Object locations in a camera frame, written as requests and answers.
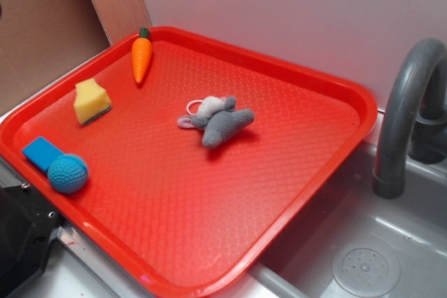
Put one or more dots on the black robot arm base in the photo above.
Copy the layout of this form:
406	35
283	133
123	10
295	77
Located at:
29	224

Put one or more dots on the orange toy carrot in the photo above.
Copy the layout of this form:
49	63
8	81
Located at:
141	54

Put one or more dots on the grey plush mouse toy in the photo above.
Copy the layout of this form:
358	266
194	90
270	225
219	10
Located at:
217	118

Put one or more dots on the red plastic tray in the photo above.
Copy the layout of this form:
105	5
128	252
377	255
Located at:
184	220

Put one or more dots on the yellow sponge piece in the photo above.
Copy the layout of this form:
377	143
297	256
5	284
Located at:
91	101

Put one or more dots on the blue textured ball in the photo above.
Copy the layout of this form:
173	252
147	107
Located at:
68	174

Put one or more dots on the grey plastic sink basin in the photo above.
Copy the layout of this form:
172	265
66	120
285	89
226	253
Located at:
349	242

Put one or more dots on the blue rectangular block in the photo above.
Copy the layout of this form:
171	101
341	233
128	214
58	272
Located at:
41	153

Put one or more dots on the grey toy faucet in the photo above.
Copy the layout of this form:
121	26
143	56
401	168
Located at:
414	123

